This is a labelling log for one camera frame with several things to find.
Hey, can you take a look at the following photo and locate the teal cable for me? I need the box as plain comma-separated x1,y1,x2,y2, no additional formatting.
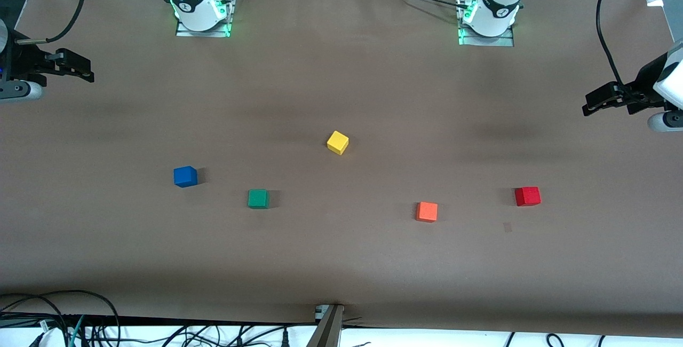
67,315,86,347

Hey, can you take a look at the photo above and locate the yellow wooden block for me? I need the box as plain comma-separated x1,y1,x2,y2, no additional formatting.
327,130,350,156

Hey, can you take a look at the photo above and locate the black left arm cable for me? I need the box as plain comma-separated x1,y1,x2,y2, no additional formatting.
595,0,626,87

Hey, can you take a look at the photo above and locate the looped black cable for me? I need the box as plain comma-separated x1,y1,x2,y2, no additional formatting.
0,290,121,347

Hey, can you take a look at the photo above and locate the orange wooden block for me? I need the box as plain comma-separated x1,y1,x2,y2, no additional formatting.
416,201,439,223

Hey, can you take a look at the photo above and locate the aluminium camera post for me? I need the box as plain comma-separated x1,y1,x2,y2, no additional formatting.
307,304,345,347

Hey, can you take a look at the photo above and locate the blue wooden block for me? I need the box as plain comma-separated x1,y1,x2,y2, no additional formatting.
173,166,198,188

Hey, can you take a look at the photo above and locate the red wooden block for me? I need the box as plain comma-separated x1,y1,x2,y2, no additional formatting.
515,186,542,207

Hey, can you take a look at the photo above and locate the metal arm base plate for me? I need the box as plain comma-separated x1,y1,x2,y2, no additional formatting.
458,13,515,47
176,0,236,38

